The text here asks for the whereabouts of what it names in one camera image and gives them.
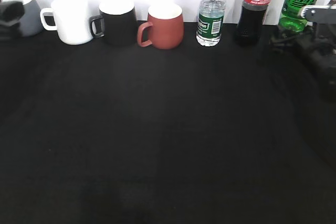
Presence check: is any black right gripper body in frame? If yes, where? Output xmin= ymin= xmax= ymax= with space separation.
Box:
xmin=293 ymin=28 xmax=335 ymax=101

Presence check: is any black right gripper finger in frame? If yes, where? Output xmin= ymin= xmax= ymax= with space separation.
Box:
xmin=299 ymin=4 xmax=336 ymax=23

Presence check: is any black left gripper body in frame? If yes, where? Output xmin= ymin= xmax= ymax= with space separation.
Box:
xmin=1 ymin=1 xmax=24 ymax=41

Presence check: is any grey mug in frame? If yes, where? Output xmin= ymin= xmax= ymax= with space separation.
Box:
xmin=2 ymin=0 xmax=43 ymax=37

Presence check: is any white mug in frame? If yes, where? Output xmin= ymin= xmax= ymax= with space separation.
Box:
xmin=40 ymin=0 xmax=93 ymax=45

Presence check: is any cola bottle red label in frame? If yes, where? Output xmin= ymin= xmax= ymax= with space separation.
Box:
xmin=235 ymin=0 xmax=271 ymax=46

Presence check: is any clear water bottle green label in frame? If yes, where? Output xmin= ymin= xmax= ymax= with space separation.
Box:
xmin=196 ymin=0 xmax=226 ymax=47

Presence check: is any black mug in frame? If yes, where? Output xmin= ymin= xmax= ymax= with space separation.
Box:
xmin=89 ymin=0 xmax=138 ymax=46

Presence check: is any red mug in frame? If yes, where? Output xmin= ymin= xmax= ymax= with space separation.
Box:
xmin=137 ymin=3 xmax=184 ymax=49

